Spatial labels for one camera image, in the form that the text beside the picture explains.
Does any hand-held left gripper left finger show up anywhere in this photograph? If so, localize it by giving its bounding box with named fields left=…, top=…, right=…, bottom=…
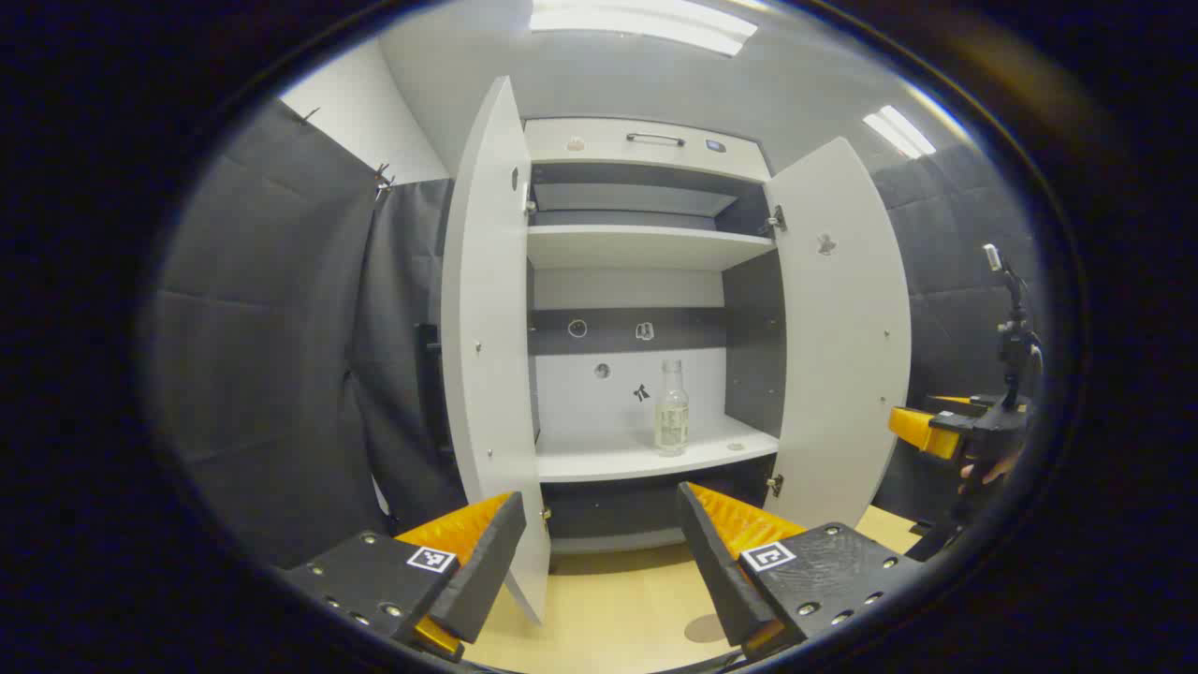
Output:
left=281, top=491, right=528, bottom=664

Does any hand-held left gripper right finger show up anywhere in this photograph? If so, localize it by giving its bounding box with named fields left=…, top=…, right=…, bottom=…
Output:
left=676, top=481, right=928, bottom=661

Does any clear glass bottle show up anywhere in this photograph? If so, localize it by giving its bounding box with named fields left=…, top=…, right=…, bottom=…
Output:
left=655, top=359, right=691, bottom=458

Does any white cabinet drawer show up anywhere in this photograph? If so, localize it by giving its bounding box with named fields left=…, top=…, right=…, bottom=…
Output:
left=524, top=117, right=770, bottom=183

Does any black tripod stand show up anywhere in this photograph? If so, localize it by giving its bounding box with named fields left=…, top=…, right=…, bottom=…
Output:
left=981, top=243, right=1045, bottom=413

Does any small ceiling light panel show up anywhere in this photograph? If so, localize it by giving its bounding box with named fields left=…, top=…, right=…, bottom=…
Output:
left=863, top=105, right=937, bottom=158

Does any black backdrop cloth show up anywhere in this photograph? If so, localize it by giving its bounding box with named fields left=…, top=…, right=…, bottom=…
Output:
left=145, top=98, right=1054, bottom=572

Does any large ceiling light panel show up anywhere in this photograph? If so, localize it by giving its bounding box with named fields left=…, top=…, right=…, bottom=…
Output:
left=529, top=0, right=759, bottom=57

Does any black door handle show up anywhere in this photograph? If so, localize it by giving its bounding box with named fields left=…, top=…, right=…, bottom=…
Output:
left=415, top=323, right=446, bottom=455

